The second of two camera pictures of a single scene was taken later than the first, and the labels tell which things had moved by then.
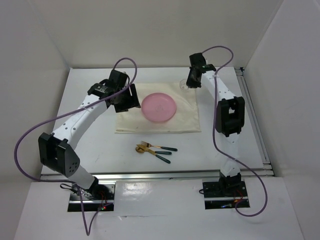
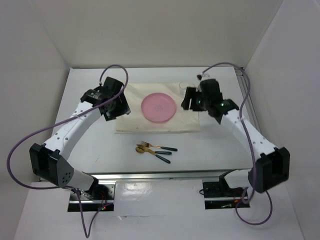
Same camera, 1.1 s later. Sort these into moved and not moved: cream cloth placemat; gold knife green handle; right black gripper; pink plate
Moved: right black gripper
Not moved: gold knife green handle; cream cloth placemat; pink plate
